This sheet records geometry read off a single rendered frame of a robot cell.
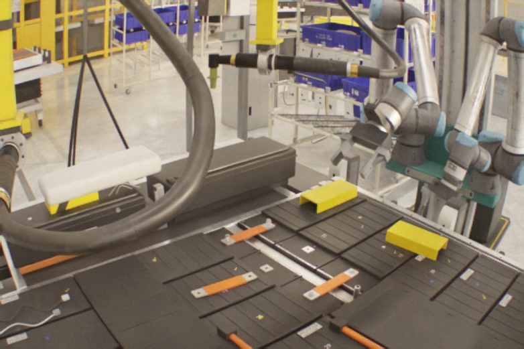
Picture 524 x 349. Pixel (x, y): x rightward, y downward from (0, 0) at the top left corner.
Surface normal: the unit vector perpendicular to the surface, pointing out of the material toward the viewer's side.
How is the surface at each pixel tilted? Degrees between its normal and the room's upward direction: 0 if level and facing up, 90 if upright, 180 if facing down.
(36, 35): 90
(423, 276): 0
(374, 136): 35
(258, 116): 90
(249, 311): 0
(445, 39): 90
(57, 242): 46
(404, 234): 0
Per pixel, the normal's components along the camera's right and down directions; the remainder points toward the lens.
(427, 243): 0.02, -0.91
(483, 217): -0.68, 0.29
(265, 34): -0.26, 0.39
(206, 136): 0.32, -0.51
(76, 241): 0.09, -0.36
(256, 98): 0.65, 0.32
